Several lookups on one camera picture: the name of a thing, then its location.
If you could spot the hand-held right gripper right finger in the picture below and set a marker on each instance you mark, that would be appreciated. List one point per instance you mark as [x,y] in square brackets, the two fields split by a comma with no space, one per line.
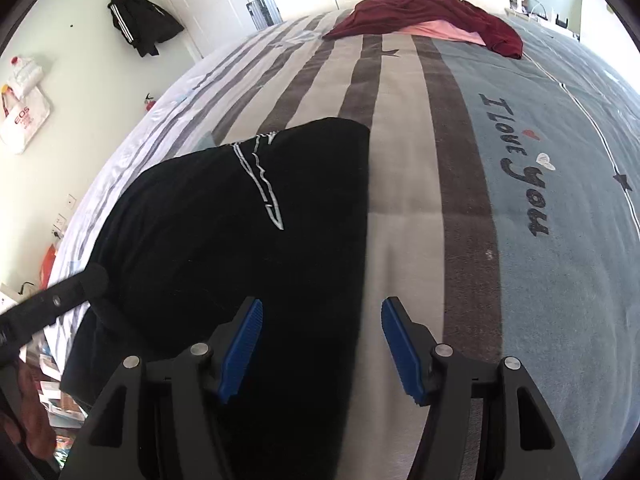
[400,350]

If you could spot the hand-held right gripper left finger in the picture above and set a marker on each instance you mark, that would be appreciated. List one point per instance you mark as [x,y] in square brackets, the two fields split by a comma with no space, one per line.
[242,350]

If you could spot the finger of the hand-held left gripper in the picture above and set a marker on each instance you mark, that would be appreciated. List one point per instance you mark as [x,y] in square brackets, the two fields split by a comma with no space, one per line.
[55,300]

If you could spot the black t-shirt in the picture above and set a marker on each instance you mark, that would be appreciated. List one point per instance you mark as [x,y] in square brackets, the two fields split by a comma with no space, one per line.
[200,235]

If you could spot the floor clutter pile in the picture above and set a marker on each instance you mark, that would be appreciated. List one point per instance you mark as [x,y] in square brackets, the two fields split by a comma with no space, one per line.
[55,400]

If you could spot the striped star-print bed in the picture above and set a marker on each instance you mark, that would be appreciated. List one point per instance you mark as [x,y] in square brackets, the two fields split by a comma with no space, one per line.
[525,310]

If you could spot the white plastic bag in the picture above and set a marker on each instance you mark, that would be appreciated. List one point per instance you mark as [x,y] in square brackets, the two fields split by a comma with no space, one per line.
[22,110]

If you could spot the red fire extinguisher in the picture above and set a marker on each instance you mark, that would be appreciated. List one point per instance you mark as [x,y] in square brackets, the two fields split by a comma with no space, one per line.
[149,103]

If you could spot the black striped jacket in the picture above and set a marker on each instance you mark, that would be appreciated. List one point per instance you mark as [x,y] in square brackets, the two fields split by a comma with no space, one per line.
[142,17]

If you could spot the pink garment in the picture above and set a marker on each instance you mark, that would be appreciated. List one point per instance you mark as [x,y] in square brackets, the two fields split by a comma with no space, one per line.
[450,30]

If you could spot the white door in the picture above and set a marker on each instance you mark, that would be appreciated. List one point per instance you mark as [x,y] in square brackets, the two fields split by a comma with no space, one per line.
[210,0]

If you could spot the grey suitcase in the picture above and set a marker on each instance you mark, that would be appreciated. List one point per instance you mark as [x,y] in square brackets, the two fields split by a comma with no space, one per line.
[264,10]

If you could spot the dark red garment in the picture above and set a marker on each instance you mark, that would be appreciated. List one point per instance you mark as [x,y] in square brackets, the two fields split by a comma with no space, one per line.
[425,10]

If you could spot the cluttered white desk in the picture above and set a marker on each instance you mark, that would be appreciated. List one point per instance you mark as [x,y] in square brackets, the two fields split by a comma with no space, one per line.
[540,12]

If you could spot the white wall socket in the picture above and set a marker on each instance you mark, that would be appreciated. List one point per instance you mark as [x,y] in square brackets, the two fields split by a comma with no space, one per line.
[59,225]

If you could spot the white wall switch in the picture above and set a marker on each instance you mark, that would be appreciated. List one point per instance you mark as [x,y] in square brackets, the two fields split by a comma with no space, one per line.
[71,202]

